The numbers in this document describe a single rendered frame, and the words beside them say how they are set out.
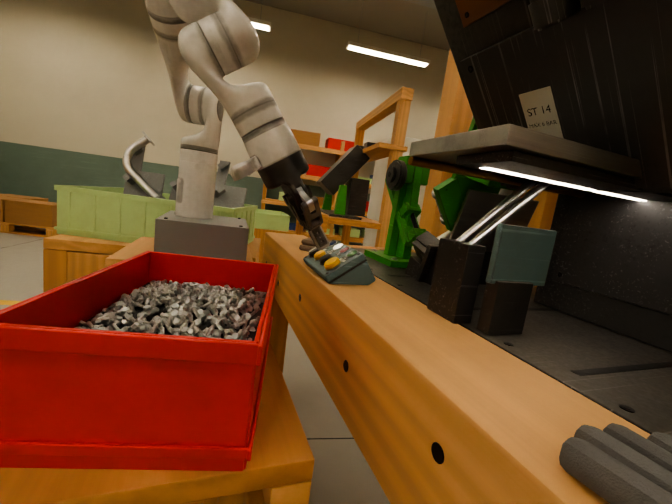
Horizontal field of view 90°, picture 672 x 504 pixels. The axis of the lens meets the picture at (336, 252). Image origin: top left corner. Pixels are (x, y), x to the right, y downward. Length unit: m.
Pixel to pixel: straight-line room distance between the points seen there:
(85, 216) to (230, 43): 1.06
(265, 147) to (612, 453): 0.47
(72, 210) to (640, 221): 1.53
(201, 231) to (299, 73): 7.24
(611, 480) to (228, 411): 0.26
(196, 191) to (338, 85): 7.22
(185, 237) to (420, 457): 0.69
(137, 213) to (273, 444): 1.11
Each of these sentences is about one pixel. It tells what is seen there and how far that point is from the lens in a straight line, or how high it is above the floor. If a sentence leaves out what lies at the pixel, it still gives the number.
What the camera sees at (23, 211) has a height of 0.32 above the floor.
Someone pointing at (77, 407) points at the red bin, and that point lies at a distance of 0.36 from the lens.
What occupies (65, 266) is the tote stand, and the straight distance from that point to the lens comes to 1.44.
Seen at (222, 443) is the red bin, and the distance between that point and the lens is 0.34.
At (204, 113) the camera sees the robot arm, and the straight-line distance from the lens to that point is 0.96.
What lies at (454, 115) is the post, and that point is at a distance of 1.37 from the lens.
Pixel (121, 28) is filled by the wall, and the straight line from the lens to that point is 8.57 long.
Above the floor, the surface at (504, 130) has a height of 1.12.
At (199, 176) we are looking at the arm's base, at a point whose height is 1.05.
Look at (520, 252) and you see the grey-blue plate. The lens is 0.48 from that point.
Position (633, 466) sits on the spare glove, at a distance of 0.28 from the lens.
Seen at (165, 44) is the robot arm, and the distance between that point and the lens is 0.88.
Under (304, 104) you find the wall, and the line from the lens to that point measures 7.83.
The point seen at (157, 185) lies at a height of 0.99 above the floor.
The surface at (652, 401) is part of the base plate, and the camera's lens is 0.45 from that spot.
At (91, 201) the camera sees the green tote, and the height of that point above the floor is 0.92.
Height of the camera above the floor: 1.04
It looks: 9 degrees down
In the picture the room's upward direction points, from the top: 8 degrees clockwise
